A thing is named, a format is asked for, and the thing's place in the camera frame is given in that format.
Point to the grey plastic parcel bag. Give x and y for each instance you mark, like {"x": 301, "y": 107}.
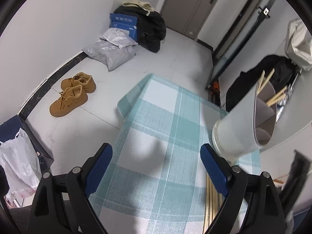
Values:
{"x": 113, "y": 49}

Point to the white shoulder bag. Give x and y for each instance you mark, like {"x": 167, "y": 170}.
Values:
{"x": 298, "y": 44}

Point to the white plastic bag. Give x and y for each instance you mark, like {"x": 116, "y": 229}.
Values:
{"x": 21, "y": 165}

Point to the grey door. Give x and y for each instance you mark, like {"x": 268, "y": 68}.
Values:
{"x": 186, "y": 16}

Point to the beige garment on pile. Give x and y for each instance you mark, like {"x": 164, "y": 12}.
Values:
{"x": 146, "y": 6}

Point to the orange black tool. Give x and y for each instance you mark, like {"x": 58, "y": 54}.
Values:
{"x": 215, "y": 93}

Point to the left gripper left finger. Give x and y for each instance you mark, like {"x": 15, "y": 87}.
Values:
{"x": 81, "y": 182}

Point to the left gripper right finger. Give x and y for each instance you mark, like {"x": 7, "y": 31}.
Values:
{"x": 230, "y": 182}

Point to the white utensil holder cup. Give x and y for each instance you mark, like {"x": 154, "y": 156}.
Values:
{"x": 248, "y": 127}

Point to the black clothes pile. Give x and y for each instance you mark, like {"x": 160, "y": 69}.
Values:
{"x": 151, "y": 27}

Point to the blue cardboard box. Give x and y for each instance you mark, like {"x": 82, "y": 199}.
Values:
{"x": 126, "y": 23}

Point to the teal plaid placemat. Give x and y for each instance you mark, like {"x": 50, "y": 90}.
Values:
{"x": 156, "y": 181}

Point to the silver folded umbrella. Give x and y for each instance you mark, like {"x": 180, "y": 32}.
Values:
{"x": 282, "y": 103}

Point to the tan suede shoe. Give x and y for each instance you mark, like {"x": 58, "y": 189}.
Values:
{"x": 81, "y": 78}
{"x": 70, "y": 99}

